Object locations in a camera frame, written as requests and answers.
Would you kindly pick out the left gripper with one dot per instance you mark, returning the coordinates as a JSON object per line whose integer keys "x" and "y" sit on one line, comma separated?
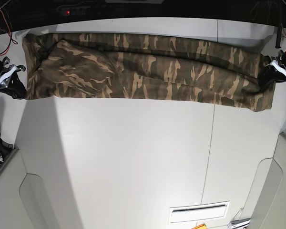
{"x": 274, "y": 73}

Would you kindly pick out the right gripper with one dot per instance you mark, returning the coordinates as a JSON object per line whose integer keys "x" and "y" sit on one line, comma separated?
{"x": 10, "y": 83}

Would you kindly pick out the camouflage T-shirt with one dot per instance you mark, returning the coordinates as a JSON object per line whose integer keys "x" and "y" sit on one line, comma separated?
{"x": 143, "y": 66}

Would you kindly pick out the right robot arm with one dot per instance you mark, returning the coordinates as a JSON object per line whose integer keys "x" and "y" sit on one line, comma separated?
{"x": 9, "y": 80}

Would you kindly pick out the black power strip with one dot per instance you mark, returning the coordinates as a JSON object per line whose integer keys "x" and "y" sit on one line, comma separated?
{"x": 73, "y": 11}

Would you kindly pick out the grey stapler tool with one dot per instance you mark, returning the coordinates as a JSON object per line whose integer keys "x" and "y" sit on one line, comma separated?
{"x": 240, "y": 223}

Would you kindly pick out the orange object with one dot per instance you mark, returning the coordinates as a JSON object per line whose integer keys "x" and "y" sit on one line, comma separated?
{"x": 202, "y": 226}

